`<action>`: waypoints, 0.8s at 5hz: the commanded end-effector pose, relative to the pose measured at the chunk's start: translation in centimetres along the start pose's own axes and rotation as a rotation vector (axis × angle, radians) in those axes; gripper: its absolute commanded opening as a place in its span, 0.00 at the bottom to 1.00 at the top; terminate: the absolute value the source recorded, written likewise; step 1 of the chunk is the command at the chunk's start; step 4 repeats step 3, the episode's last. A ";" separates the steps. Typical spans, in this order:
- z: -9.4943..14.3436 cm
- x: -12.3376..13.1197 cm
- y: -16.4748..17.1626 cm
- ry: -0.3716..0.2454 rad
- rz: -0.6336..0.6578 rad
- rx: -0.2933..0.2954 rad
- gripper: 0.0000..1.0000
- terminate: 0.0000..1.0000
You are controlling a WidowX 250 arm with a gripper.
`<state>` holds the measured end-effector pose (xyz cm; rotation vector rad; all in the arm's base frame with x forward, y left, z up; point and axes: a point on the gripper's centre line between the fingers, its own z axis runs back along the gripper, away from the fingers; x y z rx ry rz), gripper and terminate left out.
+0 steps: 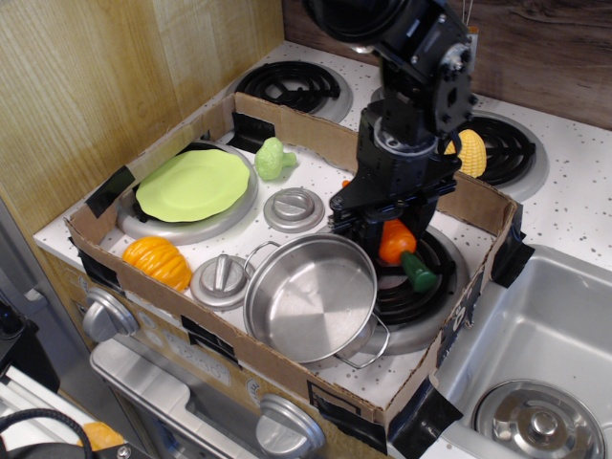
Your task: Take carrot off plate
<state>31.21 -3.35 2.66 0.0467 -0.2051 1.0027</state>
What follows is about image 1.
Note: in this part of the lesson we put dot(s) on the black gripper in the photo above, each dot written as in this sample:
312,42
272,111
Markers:
392,183

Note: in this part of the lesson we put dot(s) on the orange toy carrot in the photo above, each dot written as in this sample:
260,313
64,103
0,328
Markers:
398,249

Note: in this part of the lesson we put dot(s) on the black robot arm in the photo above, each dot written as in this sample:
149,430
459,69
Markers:
424,52

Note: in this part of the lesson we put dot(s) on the light green plate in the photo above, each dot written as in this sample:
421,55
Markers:
193,186

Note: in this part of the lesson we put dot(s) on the front right stove burner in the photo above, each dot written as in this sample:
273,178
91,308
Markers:
409,321

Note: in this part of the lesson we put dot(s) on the silver centre stove knob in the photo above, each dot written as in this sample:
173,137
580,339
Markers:
293,210

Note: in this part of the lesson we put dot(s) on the silver stove knob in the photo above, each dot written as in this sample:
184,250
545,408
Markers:
293,210
221,283
377,95

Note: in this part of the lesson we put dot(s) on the yellow toy corn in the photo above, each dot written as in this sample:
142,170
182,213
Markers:
473,154

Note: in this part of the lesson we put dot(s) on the stainless steel pot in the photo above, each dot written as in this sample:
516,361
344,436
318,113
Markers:
313,301

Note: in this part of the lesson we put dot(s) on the cardboard fence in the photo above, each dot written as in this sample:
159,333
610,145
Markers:
356,408

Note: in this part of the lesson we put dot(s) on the silver back stove knob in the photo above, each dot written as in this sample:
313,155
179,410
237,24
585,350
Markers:
377,95

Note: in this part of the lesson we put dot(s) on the back right stove burner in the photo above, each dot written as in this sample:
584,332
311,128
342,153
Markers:
516,160

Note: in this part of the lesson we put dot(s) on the green toy broccoli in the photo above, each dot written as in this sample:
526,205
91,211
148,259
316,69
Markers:
271,159

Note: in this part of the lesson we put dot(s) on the back left stove burner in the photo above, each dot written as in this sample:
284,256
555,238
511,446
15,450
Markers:
303,86

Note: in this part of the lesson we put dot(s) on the silver front stove knob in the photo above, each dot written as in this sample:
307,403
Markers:
221,283

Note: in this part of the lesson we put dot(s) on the silver sink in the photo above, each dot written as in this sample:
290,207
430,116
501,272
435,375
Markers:
551,325

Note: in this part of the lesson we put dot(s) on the hanging silver spatula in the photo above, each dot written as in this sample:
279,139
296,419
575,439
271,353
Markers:
474,34

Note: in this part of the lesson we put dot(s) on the silver oven knob right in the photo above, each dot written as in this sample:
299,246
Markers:
284,430

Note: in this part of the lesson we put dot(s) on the silver oven knob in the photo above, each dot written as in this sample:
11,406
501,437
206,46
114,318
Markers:
106,317
284,430

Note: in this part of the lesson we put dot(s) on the silver pot lid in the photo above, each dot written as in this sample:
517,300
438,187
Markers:
538,420

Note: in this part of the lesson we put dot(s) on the orange toy pumpkin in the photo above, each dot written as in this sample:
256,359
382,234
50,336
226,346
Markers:
160,259

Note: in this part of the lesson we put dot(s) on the silver oven knob left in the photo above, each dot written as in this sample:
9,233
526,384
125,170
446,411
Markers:
106,317

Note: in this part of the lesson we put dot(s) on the orange object bottom left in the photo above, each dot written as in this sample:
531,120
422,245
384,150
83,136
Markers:
101,436

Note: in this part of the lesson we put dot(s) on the oven door handle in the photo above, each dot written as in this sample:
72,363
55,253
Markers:
183,416

